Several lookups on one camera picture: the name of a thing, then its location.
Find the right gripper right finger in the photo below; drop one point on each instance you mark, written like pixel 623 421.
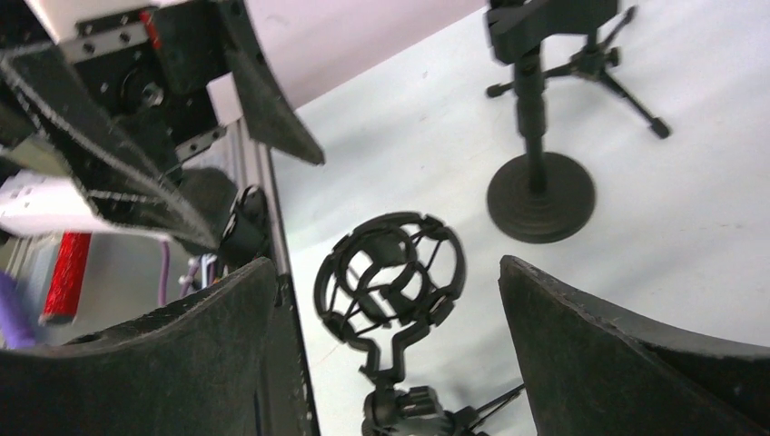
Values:
pixel 592 367

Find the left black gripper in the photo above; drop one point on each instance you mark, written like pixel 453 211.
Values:
pixel 138 77

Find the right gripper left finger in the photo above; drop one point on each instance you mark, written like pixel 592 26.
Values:
pixel 189 368

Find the round base mic stand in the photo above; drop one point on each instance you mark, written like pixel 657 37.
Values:
pixel 539 197

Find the shock mount tripod stand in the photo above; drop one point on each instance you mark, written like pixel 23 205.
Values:
pixel 383 287

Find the black tripod mic stand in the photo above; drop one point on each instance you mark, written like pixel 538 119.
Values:
pixel 607 66

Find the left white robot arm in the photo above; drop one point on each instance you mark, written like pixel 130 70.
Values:
pixel 37 194

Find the red glitter microphone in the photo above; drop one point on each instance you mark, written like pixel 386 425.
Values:
pixel 62 300

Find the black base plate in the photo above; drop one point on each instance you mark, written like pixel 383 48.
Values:
pixel 284 401

